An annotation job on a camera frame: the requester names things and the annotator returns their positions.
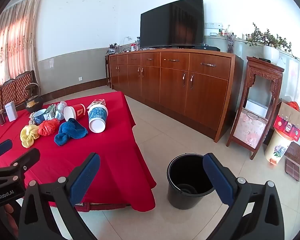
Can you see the small red and white bottle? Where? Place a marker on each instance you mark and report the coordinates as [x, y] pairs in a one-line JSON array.
[[133, 47]]

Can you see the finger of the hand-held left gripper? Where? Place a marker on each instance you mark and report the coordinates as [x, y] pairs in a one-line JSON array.
[[27, 158], [1, 148]]

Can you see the open cardboard box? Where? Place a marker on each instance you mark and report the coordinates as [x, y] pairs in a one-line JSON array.
[[288, 121]]

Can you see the wooden carved bench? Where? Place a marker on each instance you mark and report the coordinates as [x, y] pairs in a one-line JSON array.
[[12, 90]]

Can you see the person's left hand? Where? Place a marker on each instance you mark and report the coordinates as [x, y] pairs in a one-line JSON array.
[[11, 213]]

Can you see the white tin canister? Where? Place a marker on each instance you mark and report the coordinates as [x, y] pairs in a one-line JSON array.
[[11, 111]]

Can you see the tall glass vase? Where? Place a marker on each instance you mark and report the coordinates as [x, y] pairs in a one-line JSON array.
[[230, 43]]

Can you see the carved wooden stand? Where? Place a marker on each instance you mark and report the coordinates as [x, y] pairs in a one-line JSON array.
[[250, 77]]

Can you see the long wooden sideboard cabinet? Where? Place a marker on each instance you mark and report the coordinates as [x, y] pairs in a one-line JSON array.
[[170, 87]]

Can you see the red tablecloth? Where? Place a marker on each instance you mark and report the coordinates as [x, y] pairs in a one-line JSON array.
[[102, 160]]

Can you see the green milk carton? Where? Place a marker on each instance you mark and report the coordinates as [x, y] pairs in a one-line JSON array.
[[50, 112]]

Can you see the black set-top box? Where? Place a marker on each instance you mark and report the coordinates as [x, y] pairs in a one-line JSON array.
[[207, 48]]

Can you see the small dark tin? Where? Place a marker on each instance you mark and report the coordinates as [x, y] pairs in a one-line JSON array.
[[1, 117]]

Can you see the beige patterned curtain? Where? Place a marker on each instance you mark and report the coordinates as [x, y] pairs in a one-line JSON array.
[[13, 45]]

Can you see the pale yellow cloth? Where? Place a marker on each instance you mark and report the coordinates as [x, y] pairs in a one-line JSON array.
[[28, 136]]

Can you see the blue and white bowl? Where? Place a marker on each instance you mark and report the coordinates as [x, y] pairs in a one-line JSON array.
[[39, 116]]

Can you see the white floral bin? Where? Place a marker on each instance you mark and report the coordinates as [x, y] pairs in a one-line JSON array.
[[277, 147]]

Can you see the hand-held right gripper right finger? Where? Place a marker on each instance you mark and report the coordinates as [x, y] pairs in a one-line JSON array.
[[220, 180]]

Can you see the potted plant in white pot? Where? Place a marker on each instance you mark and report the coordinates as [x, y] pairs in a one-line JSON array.
[[270, 52]]

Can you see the clear plastic bag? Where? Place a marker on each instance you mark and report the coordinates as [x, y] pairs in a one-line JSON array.
[[61, 110]]

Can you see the blue towel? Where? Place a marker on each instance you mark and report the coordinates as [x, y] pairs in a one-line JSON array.
[[70, 132]]

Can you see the black remote control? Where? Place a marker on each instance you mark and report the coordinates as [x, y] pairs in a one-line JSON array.
[[264, 60]]

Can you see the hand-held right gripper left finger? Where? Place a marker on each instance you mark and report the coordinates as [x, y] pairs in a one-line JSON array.
[[85, 177]]

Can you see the row of small bottles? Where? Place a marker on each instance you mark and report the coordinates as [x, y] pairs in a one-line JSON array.
[[226, 31]]

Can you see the black plastic bucket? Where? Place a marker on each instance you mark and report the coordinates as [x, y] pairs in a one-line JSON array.
[[187, 180]]

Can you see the red printed carton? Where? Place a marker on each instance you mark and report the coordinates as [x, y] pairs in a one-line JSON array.
[[97, 103]]

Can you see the white wall socket pair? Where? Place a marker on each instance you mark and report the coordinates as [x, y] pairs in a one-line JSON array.
[[210, 25]]

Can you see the small glass vase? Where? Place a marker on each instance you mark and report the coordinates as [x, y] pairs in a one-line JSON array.
[[138, 43]]

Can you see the orange round item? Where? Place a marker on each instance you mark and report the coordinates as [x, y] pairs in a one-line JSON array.
[[294, 105]]

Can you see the orange plastic bag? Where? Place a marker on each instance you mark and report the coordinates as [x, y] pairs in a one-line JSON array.
[[48, 127]]

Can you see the pink patterned box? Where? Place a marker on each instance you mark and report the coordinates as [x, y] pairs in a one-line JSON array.
[[251, 130]]

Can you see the small potted plant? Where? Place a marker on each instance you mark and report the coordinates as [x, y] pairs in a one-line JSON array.
[[112, 49]]

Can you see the white box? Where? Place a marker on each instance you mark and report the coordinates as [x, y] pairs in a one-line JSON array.
[[256, 107]]

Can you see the red paper cup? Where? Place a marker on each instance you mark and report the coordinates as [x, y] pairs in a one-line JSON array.
[[76, 111]]

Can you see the black flat television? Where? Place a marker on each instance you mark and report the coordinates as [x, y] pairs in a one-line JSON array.
[[171, 23]]

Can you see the black iron teapot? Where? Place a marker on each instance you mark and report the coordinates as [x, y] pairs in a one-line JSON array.
[[33, 103]]

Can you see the small wooden side table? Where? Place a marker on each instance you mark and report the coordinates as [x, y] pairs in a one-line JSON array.
[[107, 70]]

